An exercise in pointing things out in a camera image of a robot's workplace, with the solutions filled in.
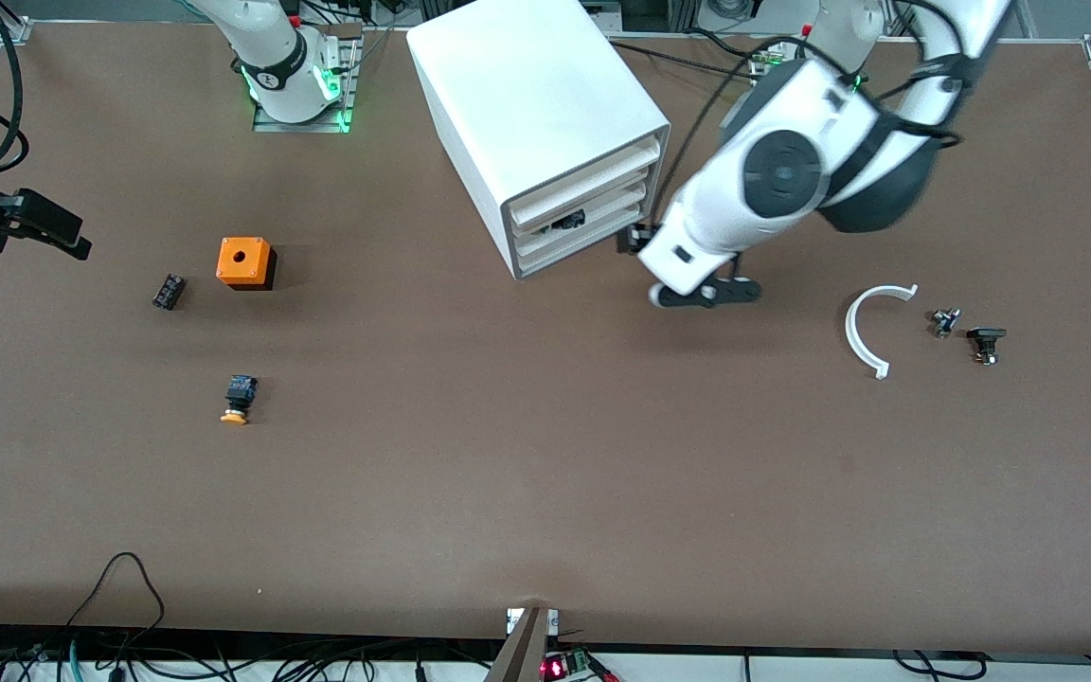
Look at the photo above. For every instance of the small black terminal block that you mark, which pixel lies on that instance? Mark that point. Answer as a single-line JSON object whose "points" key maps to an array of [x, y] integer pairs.
{"points": [[169, 291]]}

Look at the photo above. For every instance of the yellow push button switch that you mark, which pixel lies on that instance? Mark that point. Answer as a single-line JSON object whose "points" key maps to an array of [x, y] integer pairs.
{"points": [[240, 390]]}

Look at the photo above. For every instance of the orange box with hole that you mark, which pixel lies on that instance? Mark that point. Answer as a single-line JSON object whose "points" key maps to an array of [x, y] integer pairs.
{"points": [[242, 258]]}

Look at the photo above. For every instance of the black component with brass contacts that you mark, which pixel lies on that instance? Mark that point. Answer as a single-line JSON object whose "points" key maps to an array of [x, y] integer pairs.
{"points": [[986, 334]]}

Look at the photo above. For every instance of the circuit board with red light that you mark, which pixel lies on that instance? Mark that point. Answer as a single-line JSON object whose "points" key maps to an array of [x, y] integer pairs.
{"points": [[557, 668]]}

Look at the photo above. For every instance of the white semicircular plastic bracket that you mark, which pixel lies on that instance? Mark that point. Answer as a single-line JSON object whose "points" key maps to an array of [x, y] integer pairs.
{"points": [[850, 330]]}

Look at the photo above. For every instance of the brown wooden post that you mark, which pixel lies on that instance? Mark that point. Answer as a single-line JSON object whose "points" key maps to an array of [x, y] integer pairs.
{"points": [[522, 658]]}

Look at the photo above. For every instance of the white plastic drawer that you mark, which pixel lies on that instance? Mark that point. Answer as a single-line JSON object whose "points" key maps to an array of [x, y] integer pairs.
{"points": [[538, 261], [536, 239], [583, 189]]}

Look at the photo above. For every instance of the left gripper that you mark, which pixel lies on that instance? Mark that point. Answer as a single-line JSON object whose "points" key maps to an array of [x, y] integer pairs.
{"points": [[641, 240]]}

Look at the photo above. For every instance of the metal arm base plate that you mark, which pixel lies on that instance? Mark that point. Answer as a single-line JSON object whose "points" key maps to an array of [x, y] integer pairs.
{"points": [[765, 59], [348, 95]]}

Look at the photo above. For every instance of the white three-drawer cabinet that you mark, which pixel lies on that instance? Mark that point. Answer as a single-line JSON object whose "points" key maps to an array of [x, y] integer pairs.
{"points": [[527, 85]]}

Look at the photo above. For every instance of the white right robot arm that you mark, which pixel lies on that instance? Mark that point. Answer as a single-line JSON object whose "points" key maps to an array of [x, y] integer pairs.
{"points": [[271, 57]]}

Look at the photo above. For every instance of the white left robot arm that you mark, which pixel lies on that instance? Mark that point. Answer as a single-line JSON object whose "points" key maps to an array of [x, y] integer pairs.
{"points": [[716, 199]]}

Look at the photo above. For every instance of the black push button switch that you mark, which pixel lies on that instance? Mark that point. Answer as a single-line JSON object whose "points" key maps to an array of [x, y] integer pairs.
{"points": [[569, 222]]}

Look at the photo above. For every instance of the small silver metal component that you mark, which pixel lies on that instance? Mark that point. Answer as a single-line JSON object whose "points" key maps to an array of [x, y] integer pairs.
{"points": [[943, 323]]}

